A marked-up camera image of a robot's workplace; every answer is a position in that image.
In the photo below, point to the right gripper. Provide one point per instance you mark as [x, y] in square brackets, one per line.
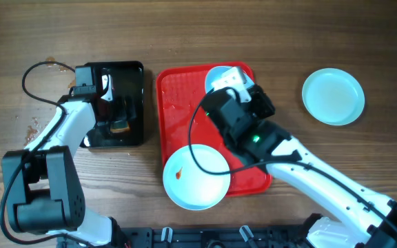
[256, 96]

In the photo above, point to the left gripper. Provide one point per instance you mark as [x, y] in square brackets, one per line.
[117, 103]

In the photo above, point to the orange green sponge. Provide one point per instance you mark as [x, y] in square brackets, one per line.
[119, 127]

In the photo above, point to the light blue plate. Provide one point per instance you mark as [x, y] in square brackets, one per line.
[188, 186]
[333, 97]
[218, 72]

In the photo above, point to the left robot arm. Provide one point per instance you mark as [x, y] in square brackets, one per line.
[43, 195]

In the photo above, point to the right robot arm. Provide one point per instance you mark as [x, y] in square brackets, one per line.
[364, 218]

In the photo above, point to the black water tray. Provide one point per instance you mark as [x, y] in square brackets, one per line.
[127, 80]

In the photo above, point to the red serving tray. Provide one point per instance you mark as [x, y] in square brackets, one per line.
[178, 91]

